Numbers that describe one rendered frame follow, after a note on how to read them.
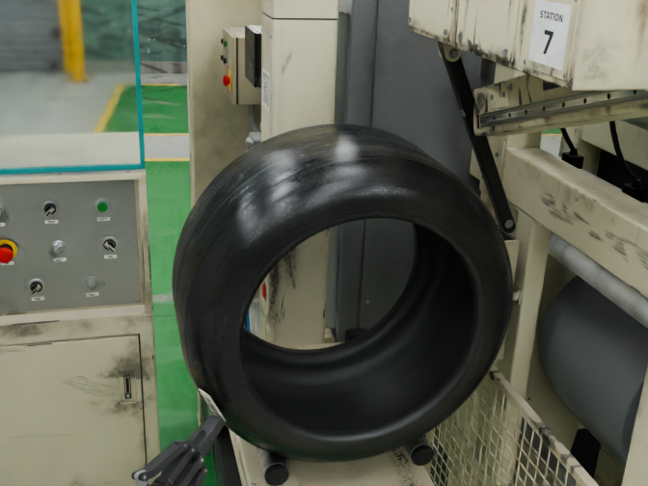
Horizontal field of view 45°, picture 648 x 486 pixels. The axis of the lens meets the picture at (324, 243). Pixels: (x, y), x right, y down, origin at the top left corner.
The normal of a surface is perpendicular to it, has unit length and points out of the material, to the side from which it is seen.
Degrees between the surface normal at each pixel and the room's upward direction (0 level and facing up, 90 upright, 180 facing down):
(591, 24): 90
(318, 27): 90
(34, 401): 90
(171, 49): 90
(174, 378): 0
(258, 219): 56
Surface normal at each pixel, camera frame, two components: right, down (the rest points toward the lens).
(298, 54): 0.25, 0.37
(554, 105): -0.97, 0.06
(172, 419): 0.04, -0.93
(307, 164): -0.20, -0.73
